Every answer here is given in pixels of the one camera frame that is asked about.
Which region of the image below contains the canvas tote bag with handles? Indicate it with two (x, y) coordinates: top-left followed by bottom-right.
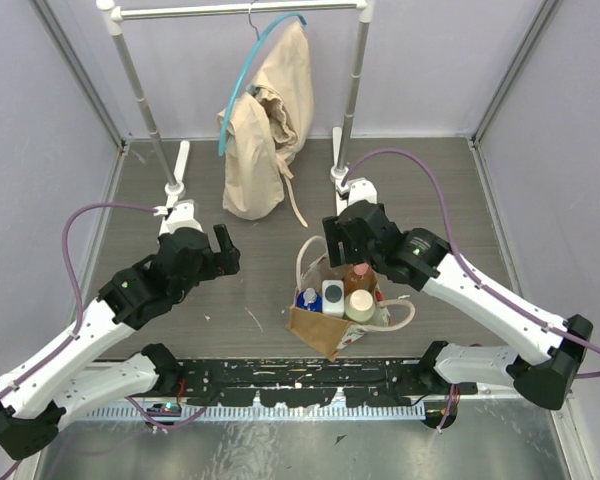
(287, 236), (416, 361)

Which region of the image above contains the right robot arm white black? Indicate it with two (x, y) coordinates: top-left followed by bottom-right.
(322, 200), (593, 410)

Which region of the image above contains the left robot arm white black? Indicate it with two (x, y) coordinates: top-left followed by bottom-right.
(0, 224), (240, 461)

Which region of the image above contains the pink cap amber bottle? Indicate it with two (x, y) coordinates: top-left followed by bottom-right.
(343, 263), (377, 297)

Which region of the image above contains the white bottle grey cap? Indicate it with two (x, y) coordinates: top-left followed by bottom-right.
(322, 280), (345, 318)

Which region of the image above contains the cream lid green jar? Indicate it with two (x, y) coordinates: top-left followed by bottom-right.
(344, 289), (376, 324)

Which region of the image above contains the blue bottle white pump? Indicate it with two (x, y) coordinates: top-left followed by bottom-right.
(296, 287), (323, 313)

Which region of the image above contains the white metal clothes rack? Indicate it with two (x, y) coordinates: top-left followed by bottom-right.
(96, 1), (375, 213)

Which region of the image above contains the blue clothes hanger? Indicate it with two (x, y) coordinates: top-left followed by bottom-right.
(218, 12), (309, 157)

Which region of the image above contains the beige cloth garment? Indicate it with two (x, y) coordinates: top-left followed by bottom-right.
(217, 21), (314, 227)

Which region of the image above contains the small green led board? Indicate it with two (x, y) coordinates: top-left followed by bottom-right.
(146, 402), (182, 417)

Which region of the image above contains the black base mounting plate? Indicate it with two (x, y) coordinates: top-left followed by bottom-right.
(124, 357), (479, 409)

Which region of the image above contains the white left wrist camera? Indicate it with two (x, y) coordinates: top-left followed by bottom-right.
(154, 200), (203, 236)

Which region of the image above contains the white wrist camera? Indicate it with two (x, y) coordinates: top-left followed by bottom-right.
(154, 200), (203, 236)
(336, 177), (378, 206)

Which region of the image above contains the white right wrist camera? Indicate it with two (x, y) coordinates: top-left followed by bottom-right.
(336, 177), (378, 206)

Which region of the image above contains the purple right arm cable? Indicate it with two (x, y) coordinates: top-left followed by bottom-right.
(342, 148), (600, 431)

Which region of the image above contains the white slotted cable duct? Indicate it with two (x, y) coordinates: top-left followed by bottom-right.
(83, 402), (426, 423)

